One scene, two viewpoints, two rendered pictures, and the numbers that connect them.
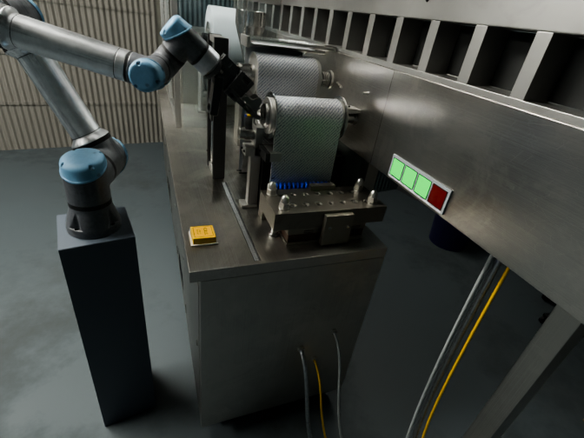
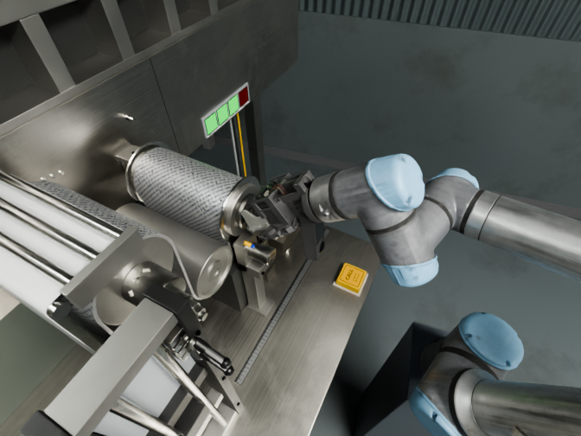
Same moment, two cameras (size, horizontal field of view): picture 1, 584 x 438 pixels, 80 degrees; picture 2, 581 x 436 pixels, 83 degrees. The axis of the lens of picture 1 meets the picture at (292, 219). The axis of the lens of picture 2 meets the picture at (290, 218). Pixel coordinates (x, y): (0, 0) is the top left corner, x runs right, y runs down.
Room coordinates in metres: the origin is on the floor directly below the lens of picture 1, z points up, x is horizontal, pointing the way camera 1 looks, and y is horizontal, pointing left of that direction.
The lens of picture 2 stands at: (1.34, 0.55, 1.76)
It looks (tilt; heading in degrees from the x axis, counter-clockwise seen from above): 50 degrees down; 233
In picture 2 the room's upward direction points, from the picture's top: straight up
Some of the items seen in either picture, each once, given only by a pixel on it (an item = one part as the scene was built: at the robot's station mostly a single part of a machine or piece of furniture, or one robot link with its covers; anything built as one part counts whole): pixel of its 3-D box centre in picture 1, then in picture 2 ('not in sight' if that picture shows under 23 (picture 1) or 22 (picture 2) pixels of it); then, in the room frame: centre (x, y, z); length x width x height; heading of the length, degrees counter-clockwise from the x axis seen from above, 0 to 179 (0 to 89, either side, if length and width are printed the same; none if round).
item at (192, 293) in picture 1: (223, 199); not in sight; (2.01, 0.47, 0.43); 2.52 x 0.64 x 0.86; 25
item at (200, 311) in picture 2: not in sight; (187, 307); (1.33, 0.31, 1.34); 0.06 x 0.03 x 0.03; 115
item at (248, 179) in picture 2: (269, 116); (241, 208); (1.14, 0.12, 1.25); 0.15 x 0.01 x 0.15; 25
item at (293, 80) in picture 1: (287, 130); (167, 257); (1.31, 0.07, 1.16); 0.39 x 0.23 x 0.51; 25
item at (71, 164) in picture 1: (86, 175); (480, 349); (0.88, 0.61, 1.07); 0.13 x 0.12 x 0.14; 9
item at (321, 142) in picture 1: (303, 161); not in sight; (1.14, -0.01, 1.11); 0.23 x 0.01 x 0.18; 115
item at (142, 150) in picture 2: (337, 117); (152, 172); (1.24, -0.10, 1.25); 0.15 x 0.01 x 0.15; 25
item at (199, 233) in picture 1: (202, 235); (351, 278); (0.90, 0.27, 0.91); 0.07 x 0.07 x 0.02; 25
